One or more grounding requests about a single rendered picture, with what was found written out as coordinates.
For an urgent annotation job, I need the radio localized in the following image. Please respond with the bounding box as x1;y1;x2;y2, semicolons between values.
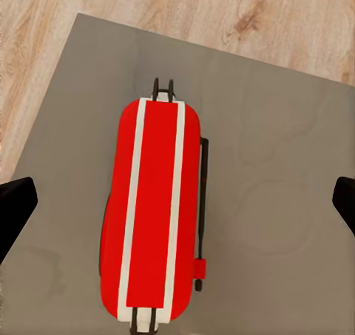
99;78;209;335

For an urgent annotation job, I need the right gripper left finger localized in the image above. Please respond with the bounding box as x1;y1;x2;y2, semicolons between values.
0;177;38;264

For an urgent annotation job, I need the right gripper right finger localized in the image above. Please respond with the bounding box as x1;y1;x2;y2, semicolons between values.
332;176;355;234

